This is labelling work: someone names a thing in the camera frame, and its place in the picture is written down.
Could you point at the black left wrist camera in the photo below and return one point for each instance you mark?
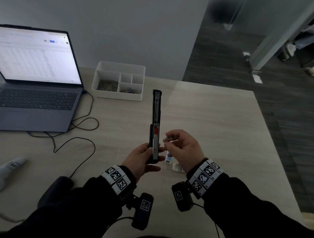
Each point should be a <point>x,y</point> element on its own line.
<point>143,210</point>

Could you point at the right wrist marker band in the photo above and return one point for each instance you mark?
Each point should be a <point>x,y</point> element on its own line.
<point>204,177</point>

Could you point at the black stapler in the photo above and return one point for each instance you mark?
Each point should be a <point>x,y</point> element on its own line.
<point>156,110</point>

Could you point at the grey laptop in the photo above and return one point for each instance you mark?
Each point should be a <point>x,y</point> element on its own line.
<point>36,110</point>

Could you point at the black oval pad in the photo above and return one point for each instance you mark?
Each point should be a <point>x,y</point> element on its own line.
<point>55,191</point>

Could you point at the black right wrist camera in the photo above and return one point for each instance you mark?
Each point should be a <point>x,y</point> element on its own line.
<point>181,196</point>

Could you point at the blue staple box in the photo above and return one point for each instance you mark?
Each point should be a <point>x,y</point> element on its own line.
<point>168,159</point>

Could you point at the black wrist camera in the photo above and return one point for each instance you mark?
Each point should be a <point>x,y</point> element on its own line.
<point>143,210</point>
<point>181,196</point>

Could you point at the left wrist marker band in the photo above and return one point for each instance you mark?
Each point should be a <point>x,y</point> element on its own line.
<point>116,180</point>

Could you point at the pile of coloured clips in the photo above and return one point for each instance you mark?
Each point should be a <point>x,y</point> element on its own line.
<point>130,91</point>

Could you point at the office chair base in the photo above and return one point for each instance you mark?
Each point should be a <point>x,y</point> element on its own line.
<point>283,56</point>

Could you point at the small white red box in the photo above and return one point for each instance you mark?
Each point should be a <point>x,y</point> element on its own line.
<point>177,168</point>

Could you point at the person's right forearm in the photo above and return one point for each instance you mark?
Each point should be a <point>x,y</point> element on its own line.
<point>252,213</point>

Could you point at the grey door frame post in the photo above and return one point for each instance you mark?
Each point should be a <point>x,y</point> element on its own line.
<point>277,34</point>

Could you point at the wrist marker band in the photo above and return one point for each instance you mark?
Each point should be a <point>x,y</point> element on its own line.
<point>116,180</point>
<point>204,177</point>

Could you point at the person's left forearm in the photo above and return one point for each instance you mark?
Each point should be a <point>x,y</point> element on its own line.
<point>73,213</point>

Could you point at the person's right hand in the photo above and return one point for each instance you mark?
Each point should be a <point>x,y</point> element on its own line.
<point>187,152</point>

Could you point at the white organizer tray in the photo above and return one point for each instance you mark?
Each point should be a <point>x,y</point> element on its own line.
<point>119,66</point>

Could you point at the pile of silver paper clips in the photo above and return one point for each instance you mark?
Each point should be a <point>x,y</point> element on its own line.
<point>108,85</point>

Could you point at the white floor plate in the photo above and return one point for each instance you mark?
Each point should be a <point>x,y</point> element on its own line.
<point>257,78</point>

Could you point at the white controller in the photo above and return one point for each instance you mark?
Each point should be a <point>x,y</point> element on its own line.
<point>11,168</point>

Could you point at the person's left hand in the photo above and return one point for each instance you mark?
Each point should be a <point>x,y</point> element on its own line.
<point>137,161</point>

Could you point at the white door stop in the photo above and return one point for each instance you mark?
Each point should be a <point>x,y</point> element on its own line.
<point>246,55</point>

